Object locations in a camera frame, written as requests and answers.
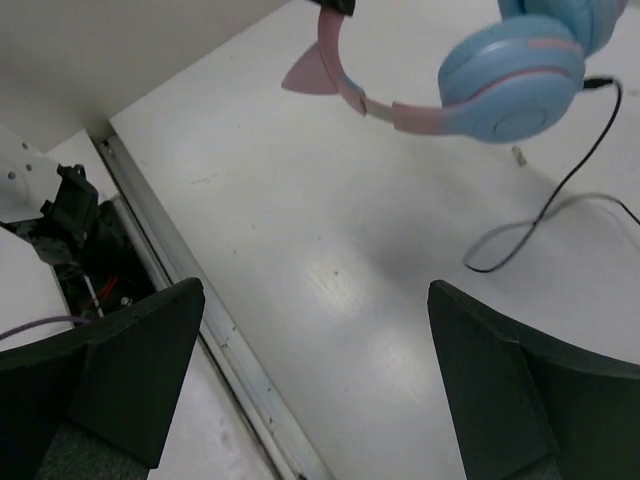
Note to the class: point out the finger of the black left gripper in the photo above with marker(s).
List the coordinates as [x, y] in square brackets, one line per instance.
[345, 7]

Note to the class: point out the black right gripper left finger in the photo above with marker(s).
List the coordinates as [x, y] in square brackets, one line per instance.
[97, 401]

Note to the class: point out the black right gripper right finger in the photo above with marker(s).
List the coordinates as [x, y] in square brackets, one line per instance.
[526, 405]

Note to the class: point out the pink and blue cat-ear headphones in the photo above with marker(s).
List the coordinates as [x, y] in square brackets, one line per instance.
[508, 82]

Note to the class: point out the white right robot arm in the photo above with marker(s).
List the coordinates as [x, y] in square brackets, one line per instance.
[30, 184]

